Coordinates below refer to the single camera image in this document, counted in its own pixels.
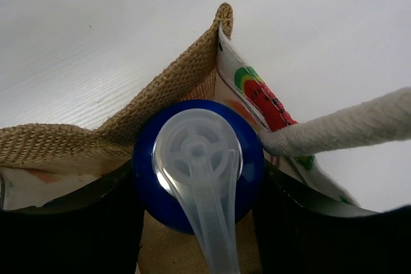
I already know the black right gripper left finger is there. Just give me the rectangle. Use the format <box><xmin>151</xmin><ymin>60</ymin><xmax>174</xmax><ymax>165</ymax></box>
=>
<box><xmin>1</xmin><ymin>162</ymin><xmax>144</xmax><ymax>273</ymax></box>

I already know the orange bottle blue cap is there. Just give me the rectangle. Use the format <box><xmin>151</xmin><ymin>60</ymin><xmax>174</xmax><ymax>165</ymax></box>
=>
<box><xmin>131</xmin><ymin>99</ymin><xmax>265</xmax><ymax>273</ymax></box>

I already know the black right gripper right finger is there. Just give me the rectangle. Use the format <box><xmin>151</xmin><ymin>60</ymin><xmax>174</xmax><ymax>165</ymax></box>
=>
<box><xmin>253</xmin><ymin>162</ymin><xmax>410</xmax><ymax>273</ymax></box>

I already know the watermelon print canvas bag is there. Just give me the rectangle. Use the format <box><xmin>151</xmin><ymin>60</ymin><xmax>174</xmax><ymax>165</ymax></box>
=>
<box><xmin>1</xmin><ymin>3</ymin><xmax>410</xmax><ymax>273</ymax></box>

